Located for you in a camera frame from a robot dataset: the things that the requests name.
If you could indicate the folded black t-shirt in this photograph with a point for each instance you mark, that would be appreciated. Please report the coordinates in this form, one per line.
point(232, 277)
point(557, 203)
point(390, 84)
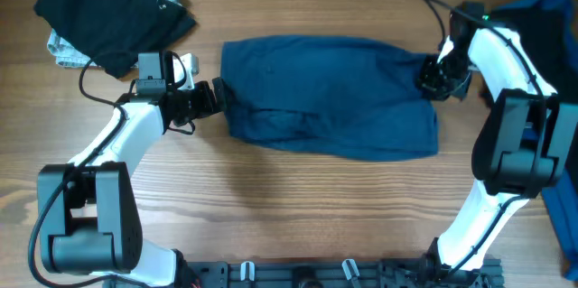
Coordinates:
point(112, 32)

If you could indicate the folded light grey garment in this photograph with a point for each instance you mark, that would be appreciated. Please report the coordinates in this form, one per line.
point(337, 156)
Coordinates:
point(68, 51)

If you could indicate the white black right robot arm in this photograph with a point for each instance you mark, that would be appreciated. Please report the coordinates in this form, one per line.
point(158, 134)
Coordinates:
point(463, 245)

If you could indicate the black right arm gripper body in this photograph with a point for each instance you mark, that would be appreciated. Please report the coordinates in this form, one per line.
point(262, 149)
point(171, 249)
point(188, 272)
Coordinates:
point(451, 77)

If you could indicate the blue denim shorts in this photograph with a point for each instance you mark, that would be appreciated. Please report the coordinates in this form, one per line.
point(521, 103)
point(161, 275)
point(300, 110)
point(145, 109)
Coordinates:
point(350, 97)

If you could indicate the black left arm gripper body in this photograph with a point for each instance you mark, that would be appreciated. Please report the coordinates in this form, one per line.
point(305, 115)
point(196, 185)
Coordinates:
point(193, 103)

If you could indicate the blue garment on right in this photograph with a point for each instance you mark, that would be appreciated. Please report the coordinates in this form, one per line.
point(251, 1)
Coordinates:
point(545, 28)

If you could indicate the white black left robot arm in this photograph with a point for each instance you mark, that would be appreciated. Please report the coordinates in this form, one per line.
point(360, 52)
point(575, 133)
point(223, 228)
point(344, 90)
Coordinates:
point(88, 222)

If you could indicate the black t-shirt on right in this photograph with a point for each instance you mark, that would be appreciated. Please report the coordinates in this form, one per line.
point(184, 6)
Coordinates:
point(532, 125)

